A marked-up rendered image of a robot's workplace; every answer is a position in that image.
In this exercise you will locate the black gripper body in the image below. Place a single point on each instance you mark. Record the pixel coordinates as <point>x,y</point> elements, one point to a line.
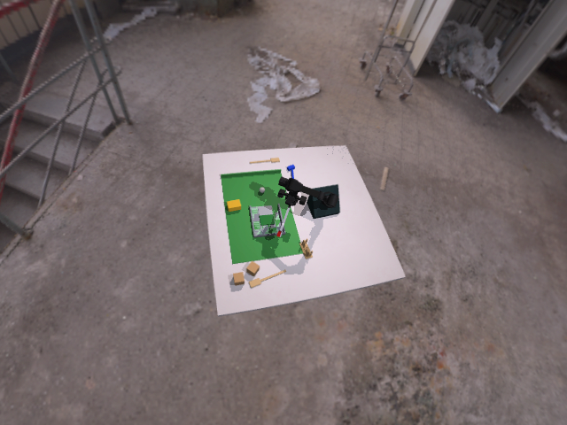
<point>301,199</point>

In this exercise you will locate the yellow-orange block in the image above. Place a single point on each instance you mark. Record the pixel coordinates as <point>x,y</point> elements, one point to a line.
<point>234,205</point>

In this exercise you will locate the brown cube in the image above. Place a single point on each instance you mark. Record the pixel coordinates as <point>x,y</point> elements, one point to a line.
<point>239,278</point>
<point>253,268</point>

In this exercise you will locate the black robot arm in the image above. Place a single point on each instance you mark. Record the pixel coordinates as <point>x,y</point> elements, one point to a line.
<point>294,185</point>

